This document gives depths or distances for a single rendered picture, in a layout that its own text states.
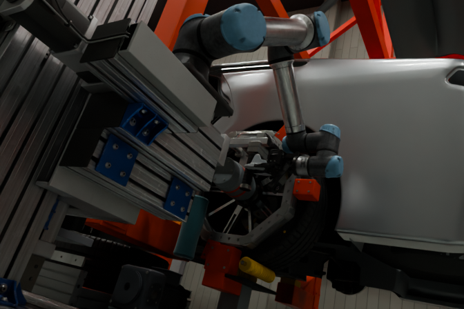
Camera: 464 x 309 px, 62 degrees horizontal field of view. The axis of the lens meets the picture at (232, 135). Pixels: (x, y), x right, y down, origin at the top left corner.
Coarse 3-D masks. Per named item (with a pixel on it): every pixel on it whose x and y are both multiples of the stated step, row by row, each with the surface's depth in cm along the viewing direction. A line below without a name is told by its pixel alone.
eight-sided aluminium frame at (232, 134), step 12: (240, 132) 190; (288, 180) 164; (288, 192) 161; (288, 204) 158; (276, 216) 159; (288, 216) 159; (204, 228) 173; (264, 228) 158; (276, 228) 161; (204, 240) 171; (216, 240) 167; (228, 240) 164; (240, 240) 161; (252, 240) 159
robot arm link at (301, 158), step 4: (300, 156) 140; (304, 156) 139; (308, 156) 138; (296, 160) 139; (300, 160) 138; (304, 160) 137; (296, 164) 138; (300, 164) 137; (304, 164) 136; (296, 168) 138; (300, 168) 137; (304, 168) 136; (300, 172) 137; (304, 172) 136; (300, 176) 139; (304, 176) 138; (308, 176) 137
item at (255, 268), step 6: (246, 258) 157; (240, 264) 157; (246, 264) 156; (252, 264) 155; (258, 264) 161; (246, 270) 155; (252, 270) 157; (258, 270) 160; (264, 270) 165; (270, 270) 170; (258, 276) 162; (264, 276) 165; (270, 276) 169; (270, 282) 172
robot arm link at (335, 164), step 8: (320, 152) 135; (328, 152) 134; (312, 160) 135; (320, 160) 134; (328, 160) 132; (336, 160) 131; (312, 168) 134; (320, 168) 133; (328, 168) 131; (336, 168) 130; (312, 176) 136; (320, 176) 135; (328, 176) 133; (336, 176) 132
